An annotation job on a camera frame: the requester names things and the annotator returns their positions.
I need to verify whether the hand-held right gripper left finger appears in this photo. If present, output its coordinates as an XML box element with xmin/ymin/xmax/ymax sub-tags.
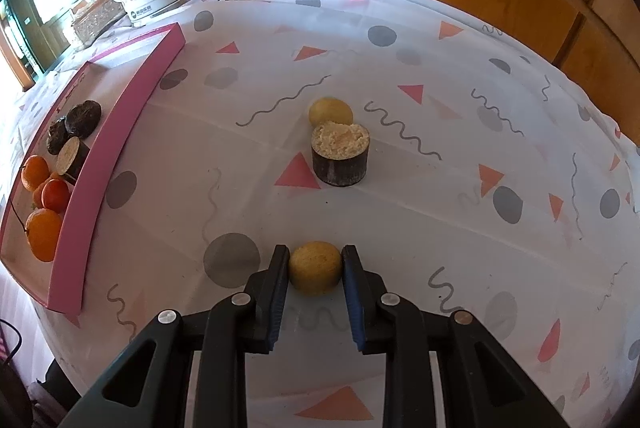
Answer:
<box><xmin>75</xmin><ymin>245</ymin><xmax>292</xmax><ymax>428</ymax></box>

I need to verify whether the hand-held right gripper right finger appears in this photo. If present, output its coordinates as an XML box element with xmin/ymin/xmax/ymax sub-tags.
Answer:
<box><xmin>341</xmin><ymin>245</ymin><xmax>571</xmax><ymax>428</ymax></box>

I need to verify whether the yellow round fruit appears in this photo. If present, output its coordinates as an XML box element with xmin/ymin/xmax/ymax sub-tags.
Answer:
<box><xmin>308</xmin><ymin>96</ymin><xmax>354</xmax><ymax>127</ymax></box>
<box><xmin>288</xmin><ymin>241</ymin><xmax>344</xmax><ymax>296</ymax></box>

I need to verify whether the large orange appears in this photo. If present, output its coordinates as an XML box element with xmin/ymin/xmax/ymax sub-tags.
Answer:
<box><xmin>25</xmin><ymin>208</ymin><xmax>64</xmax><ymax>263</ymax></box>

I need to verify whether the red orange tomato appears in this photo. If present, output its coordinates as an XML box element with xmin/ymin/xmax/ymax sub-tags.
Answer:
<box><xmin>41</xmin><ymin>179</ymin><xmax>71</xmax><ymax>215</ymax></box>

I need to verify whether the dark brown fruit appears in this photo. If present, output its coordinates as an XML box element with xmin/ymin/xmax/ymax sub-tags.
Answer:
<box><xmin>66</xmin><ymin>100</ymin><xmax>102</xmax><ymax>139</ymax></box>
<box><xmin>55</xmin><ymin>136</ymin><xmax>91</xmax><ymax>181</ymax></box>

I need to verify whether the pink shallow box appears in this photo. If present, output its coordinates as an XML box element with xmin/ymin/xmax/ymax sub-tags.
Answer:
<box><xmin>0</xmin><ymin>22</ymin><xmax>187</xmax><ymax>315</ymax></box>

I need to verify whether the small orange mandarin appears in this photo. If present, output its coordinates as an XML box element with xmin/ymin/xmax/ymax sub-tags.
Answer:
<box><xmin>21</xmin><ymin>155</ymin><xmax>51</xmax><ymax>191</ymax></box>

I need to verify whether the small dark fruit piece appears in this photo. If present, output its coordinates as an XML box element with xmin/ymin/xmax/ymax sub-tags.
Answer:
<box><xmin>46</xmin><ymin>118</ymin><xmax>71</xmax><ymax>155</ymax></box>

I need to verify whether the white patterned tablecloth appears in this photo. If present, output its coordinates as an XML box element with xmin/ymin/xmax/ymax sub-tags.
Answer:
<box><xmin>0</xmin><ymin>0</ymin><xmax>640</xmax><ymax>428</ymax></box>

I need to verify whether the woven tissue box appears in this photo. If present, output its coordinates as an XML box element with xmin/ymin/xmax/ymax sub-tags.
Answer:
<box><xmin>70</xmin><ymin>0</ymin><xmax>126</xmax><ymax>48</ymax></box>

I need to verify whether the glass door cabinet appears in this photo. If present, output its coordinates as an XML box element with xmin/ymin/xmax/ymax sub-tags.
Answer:
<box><xmin>0</xmin><ymin>0</ymin><xmax>76</xmax><ymax>88</ymax></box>

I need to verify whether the black cable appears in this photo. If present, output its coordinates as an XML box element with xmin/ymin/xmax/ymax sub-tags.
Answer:
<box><xmin>0</xmin><ymin>318</ymin><xmax>23</xmax><ymax>364</ymax></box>

